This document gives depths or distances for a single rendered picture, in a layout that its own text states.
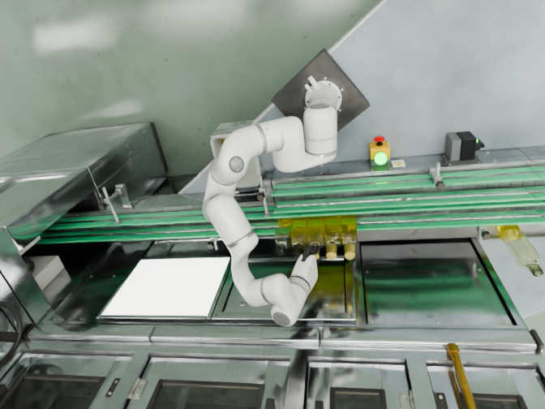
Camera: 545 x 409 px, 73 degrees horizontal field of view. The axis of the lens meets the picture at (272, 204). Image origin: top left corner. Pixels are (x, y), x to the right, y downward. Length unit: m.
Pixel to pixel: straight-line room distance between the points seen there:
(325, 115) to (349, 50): 0.39
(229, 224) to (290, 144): 0.28
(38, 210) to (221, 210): 0.88
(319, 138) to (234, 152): 0.27
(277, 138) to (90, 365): 0.93
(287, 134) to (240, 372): 0.69
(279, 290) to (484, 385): 0.57
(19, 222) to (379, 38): 1.40
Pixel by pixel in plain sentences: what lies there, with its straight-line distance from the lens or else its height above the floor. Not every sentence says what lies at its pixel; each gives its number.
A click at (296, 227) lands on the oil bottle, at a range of 1.34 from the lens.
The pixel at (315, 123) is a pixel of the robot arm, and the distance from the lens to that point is 1.05.
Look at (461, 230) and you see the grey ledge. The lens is 1.58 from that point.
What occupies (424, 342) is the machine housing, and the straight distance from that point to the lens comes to 1.17.
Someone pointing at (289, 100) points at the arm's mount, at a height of 0.81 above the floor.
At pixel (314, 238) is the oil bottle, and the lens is 1.28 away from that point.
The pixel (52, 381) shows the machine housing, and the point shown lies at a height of 1.53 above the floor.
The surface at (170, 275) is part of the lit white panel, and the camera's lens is 1.52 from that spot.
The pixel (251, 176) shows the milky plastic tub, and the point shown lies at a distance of 1.53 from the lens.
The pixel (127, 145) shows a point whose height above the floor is 0.40.
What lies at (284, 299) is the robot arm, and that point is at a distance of 1.00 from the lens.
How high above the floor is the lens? 2.13
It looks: 58 degrees down
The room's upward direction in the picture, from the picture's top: 163 degrees counter-clockwise
